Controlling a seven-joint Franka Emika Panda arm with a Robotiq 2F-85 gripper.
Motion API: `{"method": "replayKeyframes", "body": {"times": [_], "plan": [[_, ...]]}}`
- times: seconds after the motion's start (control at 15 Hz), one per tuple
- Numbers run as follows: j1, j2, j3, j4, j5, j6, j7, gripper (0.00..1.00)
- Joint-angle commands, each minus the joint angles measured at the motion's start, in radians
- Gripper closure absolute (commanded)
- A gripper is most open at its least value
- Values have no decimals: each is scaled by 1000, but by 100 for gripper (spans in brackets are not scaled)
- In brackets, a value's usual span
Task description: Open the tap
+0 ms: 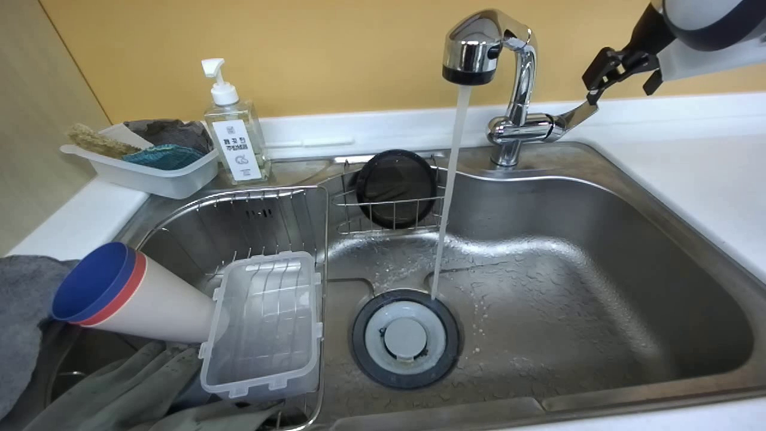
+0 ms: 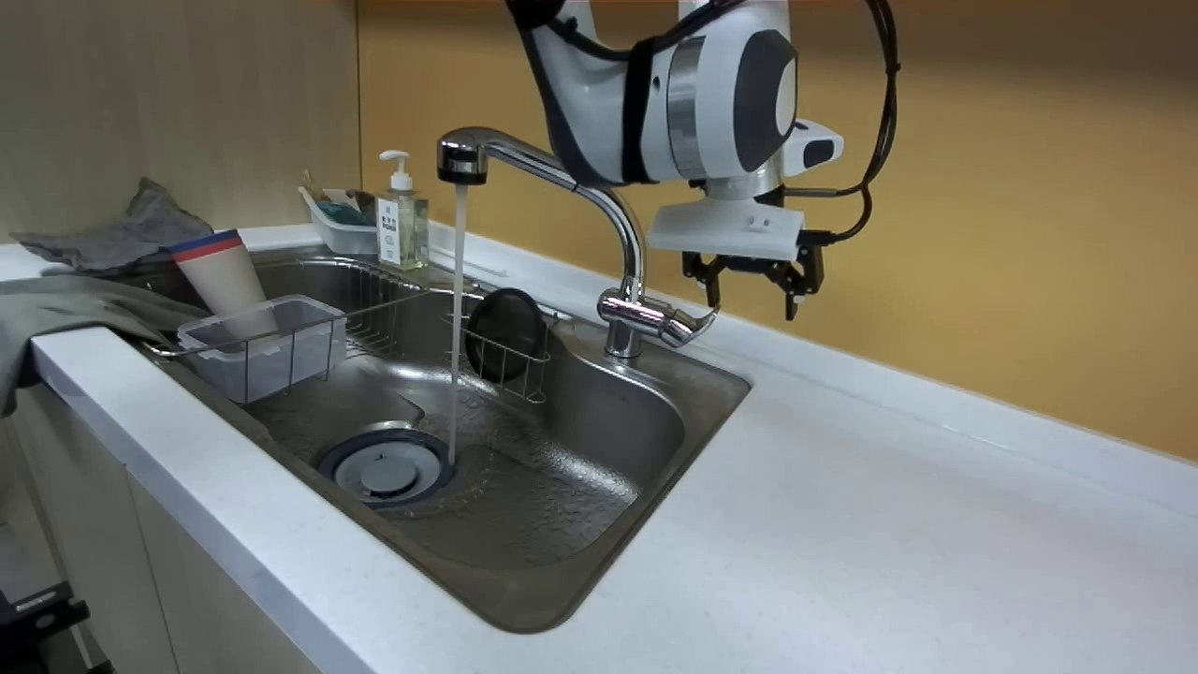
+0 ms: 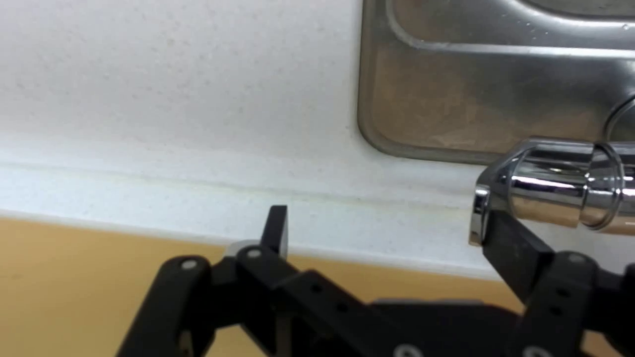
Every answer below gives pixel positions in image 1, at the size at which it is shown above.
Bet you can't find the clear soap pump bottle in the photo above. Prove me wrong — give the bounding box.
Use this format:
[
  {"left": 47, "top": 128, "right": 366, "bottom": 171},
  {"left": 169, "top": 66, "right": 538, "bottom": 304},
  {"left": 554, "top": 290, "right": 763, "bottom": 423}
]
[{"left": 200, "top": 57, "right": 272, "bottom": 184}]

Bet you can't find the chrome tap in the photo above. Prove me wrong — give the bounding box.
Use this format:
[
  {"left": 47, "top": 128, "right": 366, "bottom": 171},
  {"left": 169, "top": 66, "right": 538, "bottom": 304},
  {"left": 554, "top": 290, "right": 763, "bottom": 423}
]
[{"left": 442, "top": 8, "right": 600, "bottom": 169}]

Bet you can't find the black round lid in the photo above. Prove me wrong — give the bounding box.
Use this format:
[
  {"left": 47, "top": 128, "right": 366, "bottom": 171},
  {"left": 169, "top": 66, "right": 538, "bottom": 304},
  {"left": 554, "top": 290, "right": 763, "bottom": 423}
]
[{"left": 354, "top": 149, "right": 438, "bottom": 230}]

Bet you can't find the dark grey cloth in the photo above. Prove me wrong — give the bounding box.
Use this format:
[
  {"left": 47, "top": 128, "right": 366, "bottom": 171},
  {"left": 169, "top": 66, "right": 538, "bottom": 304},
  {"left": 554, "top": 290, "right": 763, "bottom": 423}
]
[{"left": 123, "top": 118, "right": 214, "bottom": 156}]

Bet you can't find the grey towel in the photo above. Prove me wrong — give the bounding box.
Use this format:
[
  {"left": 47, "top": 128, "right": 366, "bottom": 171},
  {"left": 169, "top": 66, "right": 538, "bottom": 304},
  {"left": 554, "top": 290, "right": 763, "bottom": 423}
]
[{"left": 0, "top": 255, "right": 81, "bottom": 421}]

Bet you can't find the stack of plastic cups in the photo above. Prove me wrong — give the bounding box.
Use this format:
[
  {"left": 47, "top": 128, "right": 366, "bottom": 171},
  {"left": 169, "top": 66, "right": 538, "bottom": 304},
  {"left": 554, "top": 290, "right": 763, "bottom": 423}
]
[{"left": 50, "top": 241, "right": 220, "bottom": 344}]

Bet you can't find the wire dish rack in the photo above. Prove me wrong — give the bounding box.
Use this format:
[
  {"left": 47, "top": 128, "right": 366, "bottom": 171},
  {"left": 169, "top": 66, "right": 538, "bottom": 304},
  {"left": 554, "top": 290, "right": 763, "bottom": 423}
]
[{"left": 135, "top": 185, "right": 330, "bottom": 431}]

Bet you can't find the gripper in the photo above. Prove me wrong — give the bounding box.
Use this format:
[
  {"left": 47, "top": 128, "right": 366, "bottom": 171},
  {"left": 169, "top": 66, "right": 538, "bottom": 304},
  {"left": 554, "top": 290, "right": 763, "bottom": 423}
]
[{"left": 582, "top": 4, "right": 677, "bottom": 108}]

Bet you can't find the olive grey cloth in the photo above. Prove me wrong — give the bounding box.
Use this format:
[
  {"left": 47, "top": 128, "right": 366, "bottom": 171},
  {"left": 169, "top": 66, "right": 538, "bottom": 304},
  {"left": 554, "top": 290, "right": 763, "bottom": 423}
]
[{"left": 23, "top": 340, "right": 284, "bottom": 431}]

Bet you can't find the teal scrubber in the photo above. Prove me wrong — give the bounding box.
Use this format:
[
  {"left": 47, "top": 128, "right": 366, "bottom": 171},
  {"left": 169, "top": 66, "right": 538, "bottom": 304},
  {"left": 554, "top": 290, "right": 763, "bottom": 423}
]
[{"left": 122, "top": 144, "right": 205, "bottom": 171}]

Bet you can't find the stainless steel sink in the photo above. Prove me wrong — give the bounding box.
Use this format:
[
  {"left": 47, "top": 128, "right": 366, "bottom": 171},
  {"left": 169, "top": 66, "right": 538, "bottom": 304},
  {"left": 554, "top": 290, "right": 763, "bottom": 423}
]
[{"left": 113, "top": 141, "right": 766, "bottom": 431}]

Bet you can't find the white plastic tray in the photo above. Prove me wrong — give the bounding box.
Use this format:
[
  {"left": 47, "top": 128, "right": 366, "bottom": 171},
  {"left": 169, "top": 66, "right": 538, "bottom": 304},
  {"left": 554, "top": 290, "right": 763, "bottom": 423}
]
[{"left": 59, "top": 122, "right": 220, "bottom": 200}]

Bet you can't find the clear plastic container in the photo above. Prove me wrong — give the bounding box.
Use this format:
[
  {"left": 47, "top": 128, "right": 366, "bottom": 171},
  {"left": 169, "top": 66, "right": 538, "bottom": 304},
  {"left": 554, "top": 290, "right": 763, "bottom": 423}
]
[{"left": 199, "top": 251, "right": 324, "bottom": 400}]

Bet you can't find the sink drain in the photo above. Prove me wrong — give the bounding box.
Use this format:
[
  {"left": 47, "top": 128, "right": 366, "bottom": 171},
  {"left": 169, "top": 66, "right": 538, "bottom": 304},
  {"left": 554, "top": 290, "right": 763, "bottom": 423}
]
[{"left": 351, "top": 289, "right": 462, "bottom": 390}]

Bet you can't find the chrome tap lever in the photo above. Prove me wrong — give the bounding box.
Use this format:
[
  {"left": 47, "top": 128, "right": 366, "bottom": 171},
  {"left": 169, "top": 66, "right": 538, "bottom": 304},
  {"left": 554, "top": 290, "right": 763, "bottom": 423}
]
[{"left": 546, "top": 99, "right": 600, "bottom": 142}]

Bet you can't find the small wire basket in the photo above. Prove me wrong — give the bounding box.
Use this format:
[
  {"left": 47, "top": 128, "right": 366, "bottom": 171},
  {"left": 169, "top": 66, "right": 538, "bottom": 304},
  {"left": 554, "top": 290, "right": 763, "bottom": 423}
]
[{"left": 331, "top": 154, "right": 451, "bottom": 236}]

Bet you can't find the beige scrub sponge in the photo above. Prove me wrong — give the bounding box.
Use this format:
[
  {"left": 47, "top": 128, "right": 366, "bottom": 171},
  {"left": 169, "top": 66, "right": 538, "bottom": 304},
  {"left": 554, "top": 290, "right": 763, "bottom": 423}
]
[{"left": 66, "top": 123, "right": 142, "bottom": 160}]

